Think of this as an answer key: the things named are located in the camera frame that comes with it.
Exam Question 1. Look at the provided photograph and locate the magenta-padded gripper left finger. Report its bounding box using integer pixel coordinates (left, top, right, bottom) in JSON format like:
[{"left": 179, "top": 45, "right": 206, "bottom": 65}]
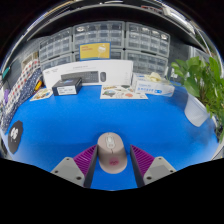
[{"left": 50, "top": 144, "right": 100, "bottom": 190}]

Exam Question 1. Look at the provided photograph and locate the black flower-shaped mouse pad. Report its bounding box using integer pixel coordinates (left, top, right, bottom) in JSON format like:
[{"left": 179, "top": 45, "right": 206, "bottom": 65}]
[{"left": 7, "top": 120, "right": 24, "bottom": 155}]

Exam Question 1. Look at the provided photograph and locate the yellow card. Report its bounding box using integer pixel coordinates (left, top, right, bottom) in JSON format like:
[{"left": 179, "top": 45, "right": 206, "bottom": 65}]
[{"left": 79, "top": 42, "right": 111, "bottom": 61}]

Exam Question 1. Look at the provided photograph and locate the purple object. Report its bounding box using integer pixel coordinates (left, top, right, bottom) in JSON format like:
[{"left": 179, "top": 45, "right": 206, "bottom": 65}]
[{"left": 3, "top": 88, "right": 11, "bottom": 104}]

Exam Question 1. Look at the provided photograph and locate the beige computer mouse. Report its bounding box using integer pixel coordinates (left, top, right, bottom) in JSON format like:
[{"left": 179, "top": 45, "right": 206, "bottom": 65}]
[{"left": 96, "top": 132, "right": 128, "bottom": 175}]

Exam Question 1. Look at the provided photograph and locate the red blue checked cloth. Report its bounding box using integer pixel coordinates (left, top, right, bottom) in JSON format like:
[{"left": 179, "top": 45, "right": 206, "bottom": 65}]
[{"left": 3, "top": 59, "right": 41, "bottom": 108}]

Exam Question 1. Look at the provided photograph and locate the white keyboard box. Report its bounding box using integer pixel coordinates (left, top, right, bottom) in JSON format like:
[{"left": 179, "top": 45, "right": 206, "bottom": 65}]
[{"left": 42, "top": 59, "right": 134, "bottom": 90}]

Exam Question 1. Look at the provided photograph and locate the teal object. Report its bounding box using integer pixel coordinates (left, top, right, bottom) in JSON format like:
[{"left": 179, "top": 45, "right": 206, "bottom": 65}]
[{"left": 1, "top": 66, "right": 11, "bottom": 81}]

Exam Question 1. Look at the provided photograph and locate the white and blue tissue box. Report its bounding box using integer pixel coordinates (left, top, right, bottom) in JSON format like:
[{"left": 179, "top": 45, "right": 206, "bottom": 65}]
[{"left": 132, "top": 72, "right": 175, "bottom": 98}]

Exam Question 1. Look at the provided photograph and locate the small orange yellow object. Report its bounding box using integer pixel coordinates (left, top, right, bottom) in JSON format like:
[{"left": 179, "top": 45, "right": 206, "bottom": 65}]
[{"left": 34, "top": 79, "right": 44, "bottom": 92}]

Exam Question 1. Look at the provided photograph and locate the dark wall shelf unit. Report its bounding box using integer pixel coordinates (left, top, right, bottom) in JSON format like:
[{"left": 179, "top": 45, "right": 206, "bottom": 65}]
[{"left": 26, "top": 2, "right": 208, "bottom": 52}]

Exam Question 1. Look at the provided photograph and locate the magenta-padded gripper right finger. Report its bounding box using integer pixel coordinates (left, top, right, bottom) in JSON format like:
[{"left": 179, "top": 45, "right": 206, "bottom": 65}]
[{"left": 129, "top": 144, "right": 177, "bottom": 188}]

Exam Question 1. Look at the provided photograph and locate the green plant in white pot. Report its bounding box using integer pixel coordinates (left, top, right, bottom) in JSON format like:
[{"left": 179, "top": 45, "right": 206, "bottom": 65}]
[{"left": 170, "top": 56, "right": 224, "bottom": 141}]

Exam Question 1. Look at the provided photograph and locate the small black box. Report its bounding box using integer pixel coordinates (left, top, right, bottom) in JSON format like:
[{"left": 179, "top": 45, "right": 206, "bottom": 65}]
[{"left": 51, "top": 77, "right": 83, "bottom": 97}]

